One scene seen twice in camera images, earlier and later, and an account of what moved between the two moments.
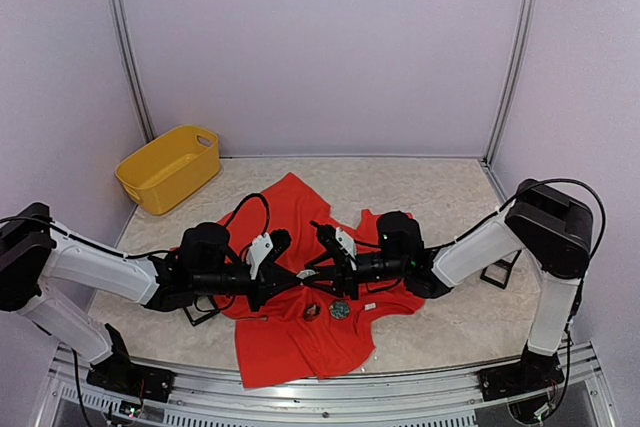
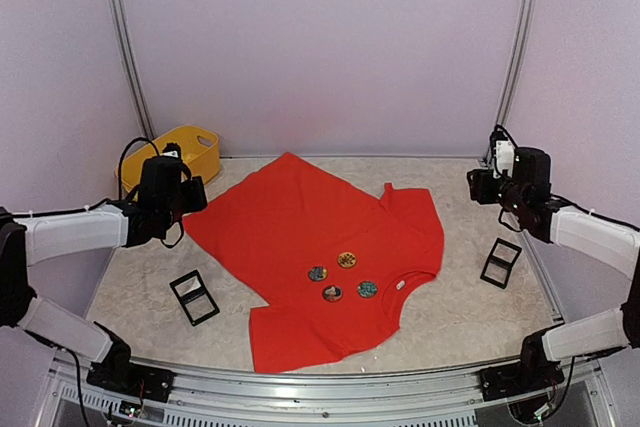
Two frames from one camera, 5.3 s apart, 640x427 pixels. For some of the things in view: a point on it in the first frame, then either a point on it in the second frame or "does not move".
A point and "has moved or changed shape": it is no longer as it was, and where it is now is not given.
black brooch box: [498, 273] does not move
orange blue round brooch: [311, 311] to [332, 293]
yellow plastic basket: [169, 168] does not move
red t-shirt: [307, 334] has moved or changed shape
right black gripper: [344, 279] to [478, 186]
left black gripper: [267, 284] to [197, 199]
